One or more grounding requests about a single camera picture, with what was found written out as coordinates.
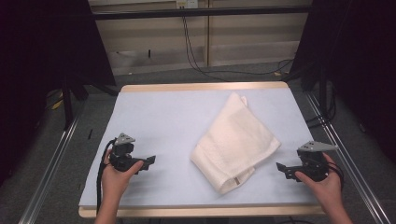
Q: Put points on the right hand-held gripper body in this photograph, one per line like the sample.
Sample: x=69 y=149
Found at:
x=313 y=161

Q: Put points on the black horizontal bar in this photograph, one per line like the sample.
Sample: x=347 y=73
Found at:
x=199 y=12

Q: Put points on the small black stick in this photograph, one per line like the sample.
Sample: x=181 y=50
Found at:
x=90 y=133

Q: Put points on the yellow tape piece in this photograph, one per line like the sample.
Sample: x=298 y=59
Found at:
x=57 y=104

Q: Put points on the white towel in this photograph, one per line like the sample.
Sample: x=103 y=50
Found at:
x=236 y=146

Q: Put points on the white wall outlet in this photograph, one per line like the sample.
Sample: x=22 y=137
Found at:
x=186 y=3

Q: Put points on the wooden table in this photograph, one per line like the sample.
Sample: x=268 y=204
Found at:
x=202 y=86

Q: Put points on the metal floor rail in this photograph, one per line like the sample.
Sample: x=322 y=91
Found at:
x=46 y=177
x=351 y=168

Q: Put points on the light blue table mat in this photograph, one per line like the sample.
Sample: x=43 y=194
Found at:
x=168 y=124

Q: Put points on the person's right hand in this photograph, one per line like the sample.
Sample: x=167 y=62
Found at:
x=325 y=189

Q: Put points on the black curtain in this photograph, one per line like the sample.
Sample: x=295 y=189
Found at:
x=34 y=62
x=361 y=62

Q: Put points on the person's left hand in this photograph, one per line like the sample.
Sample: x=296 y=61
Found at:
x=115 y=182

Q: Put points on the black stand legs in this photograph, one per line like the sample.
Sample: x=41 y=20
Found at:
x=70 y=99

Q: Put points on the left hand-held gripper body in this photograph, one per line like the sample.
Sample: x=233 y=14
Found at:
x=123 y=154

